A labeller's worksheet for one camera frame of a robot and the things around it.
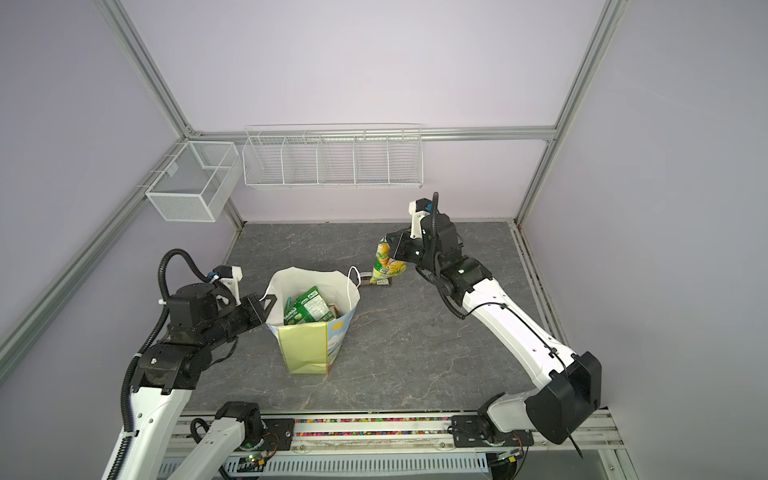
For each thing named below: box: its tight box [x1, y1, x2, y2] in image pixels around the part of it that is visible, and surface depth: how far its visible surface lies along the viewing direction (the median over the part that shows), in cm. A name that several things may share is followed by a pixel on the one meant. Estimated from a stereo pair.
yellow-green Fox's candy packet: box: [370, 237, 407, 284], surface depth 77 cm
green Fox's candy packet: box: [284, 286, 336, 325], surface depth 82 cm
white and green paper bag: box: [266, 266, 361, 375], surface depth 77 cm
